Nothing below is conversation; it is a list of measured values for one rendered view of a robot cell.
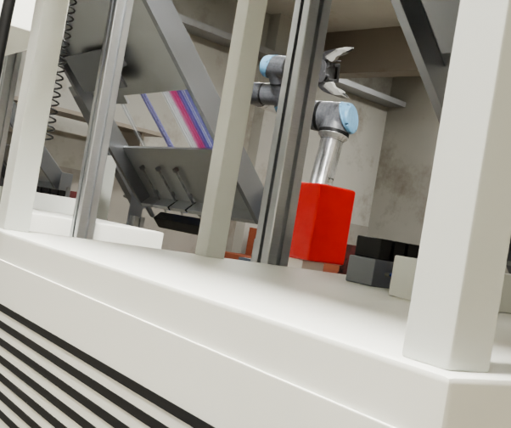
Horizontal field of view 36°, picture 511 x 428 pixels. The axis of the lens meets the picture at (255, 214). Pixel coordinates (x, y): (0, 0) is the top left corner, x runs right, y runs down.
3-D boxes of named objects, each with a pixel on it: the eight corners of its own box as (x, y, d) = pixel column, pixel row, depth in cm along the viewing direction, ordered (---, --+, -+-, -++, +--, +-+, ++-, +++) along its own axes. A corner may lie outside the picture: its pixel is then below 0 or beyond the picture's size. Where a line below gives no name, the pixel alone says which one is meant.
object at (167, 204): (142, 205, 261) (159, 194, 264) (255, 224, 207) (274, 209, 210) (140, 202, 261) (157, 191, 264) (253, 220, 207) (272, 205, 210)
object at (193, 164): (146, 198, 262) (154, 193, 263) (260, 215, 208) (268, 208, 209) (119, 149, 255) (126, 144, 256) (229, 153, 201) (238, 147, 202)
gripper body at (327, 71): (342, 59, 249) (311, 57, 257) (327, 59, 243) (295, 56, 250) (340, 84, 251) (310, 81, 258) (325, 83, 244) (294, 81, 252)
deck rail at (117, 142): (139, 205, 263) (154, 195, 266) (142, 205, 261) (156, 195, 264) (27, 8, 236) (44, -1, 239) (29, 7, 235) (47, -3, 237)
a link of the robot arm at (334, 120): (295, 241, 298) (330, 107, 307) (330, 247, 290) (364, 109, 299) (280, 233, 288) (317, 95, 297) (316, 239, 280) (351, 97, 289)
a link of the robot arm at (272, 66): (274, 74, 268) (269, 50, 263) (300, 76, 261) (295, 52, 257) (260, 83, 263) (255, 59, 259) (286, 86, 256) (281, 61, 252)
